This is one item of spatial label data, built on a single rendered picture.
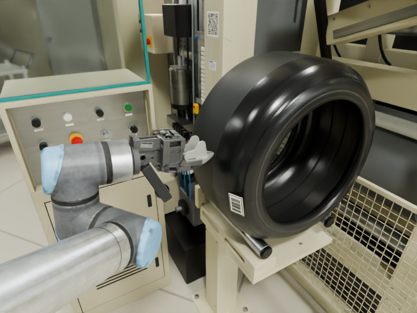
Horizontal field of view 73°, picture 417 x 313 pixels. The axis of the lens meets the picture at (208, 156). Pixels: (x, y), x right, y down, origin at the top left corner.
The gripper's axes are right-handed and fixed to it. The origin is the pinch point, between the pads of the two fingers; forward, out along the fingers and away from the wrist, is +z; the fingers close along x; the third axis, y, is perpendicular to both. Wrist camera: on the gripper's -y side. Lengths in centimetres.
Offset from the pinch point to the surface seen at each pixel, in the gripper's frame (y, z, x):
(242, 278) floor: -116, 63, 41
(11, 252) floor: -132, -69, 140
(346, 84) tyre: 20.7, 30.5, -11.2
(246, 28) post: 30.6, 25.3, 26.3
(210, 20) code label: 31.6, 16.3, 34.2
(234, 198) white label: -7.5, 2.9, -9.4
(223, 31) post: 28.8, 16.9, 26.7
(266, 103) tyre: 15.7, 8.9, -7.8
